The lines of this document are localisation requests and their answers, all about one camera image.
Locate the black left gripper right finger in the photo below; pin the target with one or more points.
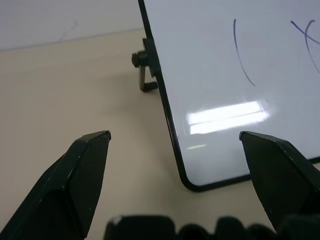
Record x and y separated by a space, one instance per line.
280 180

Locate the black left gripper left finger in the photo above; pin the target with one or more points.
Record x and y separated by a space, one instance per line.
60 190

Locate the black-framed whiteboard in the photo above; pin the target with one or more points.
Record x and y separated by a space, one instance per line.
225 82

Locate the black whiteboard stand leg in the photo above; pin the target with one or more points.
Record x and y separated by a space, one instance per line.
144 67

